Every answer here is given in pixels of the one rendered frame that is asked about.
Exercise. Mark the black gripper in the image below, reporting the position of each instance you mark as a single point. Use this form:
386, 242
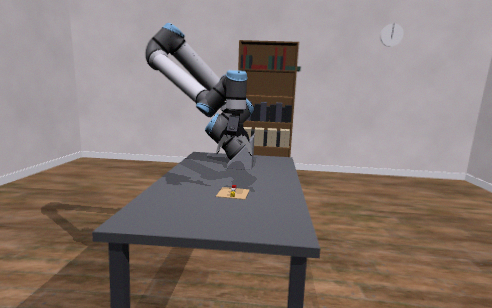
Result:
241, 131

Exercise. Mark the peach flat mat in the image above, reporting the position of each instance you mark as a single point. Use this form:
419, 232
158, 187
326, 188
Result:
239, 194

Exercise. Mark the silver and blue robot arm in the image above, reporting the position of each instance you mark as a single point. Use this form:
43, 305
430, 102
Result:
212, 92

